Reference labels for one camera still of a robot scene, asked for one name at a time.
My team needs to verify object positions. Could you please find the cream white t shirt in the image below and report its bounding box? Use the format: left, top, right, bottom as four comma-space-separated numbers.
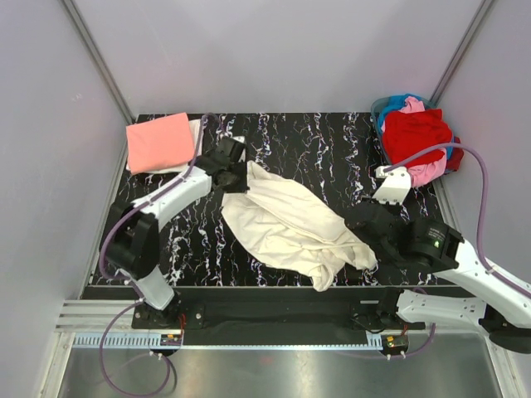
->
222, 161, 377, 292

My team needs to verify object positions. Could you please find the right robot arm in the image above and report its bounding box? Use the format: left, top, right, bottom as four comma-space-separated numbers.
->
345, 202, 530, 354

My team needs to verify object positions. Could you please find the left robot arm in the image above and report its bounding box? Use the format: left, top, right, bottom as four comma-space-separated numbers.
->
99, 136, 248, 328

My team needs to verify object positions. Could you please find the folded white t shirt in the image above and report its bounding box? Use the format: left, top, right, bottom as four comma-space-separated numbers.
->
130, 119, 205, 175

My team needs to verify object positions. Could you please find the folded pink t shirt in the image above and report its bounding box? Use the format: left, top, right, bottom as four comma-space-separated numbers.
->
125, 112, 198, 175

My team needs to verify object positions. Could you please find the pink t shirt in basket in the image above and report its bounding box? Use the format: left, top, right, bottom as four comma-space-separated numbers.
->
400, 95, 447, 188

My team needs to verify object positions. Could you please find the red t shirt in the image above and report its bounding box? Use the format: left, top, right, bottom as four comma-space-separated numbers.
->
382, 109, 454, 165

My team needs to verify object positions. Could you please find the blue t shirt in basket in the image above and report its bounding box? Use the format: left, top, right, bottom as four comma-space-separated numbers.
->
377, 95, 436, 146

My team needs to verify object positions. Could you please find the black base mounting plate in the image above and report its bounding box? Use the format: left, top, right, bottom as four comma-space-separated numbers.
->
132, 286, 424, 332

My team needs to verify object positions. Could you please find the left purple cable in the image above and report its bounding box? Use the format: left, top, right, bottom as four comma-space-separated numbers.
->
97, 112, 233, 393

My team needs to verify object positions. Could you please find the purple cable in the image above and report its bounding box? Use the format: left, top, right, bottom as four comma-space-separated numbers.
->
97, 112, 233, 393
339, 143, 531, 360

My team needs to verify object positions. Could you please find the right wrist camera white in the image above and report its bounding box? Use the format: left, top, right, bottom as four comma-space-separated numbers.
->
372, 166, 412, 206

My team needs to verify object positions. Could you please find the left aluminium frame post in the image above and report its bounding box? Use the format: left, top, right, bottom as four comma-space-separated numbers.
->
59, 0, 135, 124

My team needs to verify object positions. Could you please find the aluminium frame post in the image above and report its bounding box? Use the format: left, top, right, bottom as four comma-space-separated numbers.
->
430, 0, 498, 104
59, 0, 135, 124

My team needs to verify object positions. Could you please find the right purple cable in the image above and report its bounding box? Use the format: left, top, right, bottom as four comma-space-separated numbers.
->
339, 143, 531, 360

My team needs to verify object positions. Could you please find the white slotted cable duct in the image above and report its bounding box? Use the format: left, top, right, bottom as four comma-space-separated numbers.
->
74, 331, 382, 350

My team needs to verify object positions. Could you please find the right aluminium frame post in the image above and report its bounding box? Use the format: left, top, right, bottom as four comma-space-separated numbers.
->
430, 0, 498, 104

